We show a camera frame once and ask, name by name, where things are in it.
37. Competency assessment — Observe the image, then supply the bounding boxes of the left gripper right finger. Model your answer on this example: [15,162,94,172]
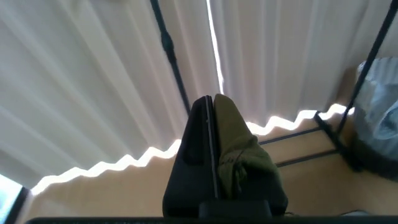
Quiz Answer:
[245,175,289,218]

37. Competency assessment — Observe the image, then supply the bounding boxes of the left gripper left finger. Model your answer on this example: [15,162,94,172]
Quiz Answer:
[162,95,220,218]

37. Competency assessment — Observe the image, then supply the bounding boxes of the green long-sleeved shirt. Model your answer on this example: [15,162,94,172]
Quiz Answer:
[213,93,284,202]

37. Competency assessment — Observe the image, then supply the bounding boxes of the pale grey shorts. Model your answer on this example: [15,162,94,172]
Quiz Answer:
[353,57,398,160]

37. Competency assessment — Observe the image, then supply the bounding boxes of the black clothes rack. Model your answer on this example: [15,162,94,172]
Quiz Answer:
[150,0,398,172]

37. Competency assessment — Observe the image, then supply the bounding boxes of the beige curtain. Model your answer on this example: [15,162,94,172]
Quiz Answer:
[0,0,398,191]

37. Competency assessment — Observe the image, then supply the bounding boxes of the window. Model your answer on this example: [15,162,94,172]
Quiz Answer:
[0,173,30,224]

